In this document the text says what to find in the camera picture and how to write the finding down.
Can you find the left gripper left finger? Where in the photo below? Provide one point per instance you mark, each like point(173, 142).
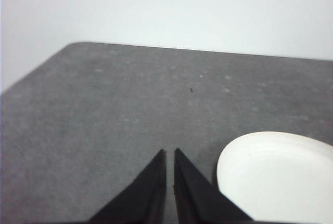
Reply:
point(145, 198)

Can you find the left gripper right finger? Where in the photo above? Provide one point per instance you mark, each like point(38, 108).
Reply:
point(195, 200)

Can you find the white round plate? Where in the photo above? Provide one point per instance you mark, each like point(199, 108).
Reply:
point(275, 177)

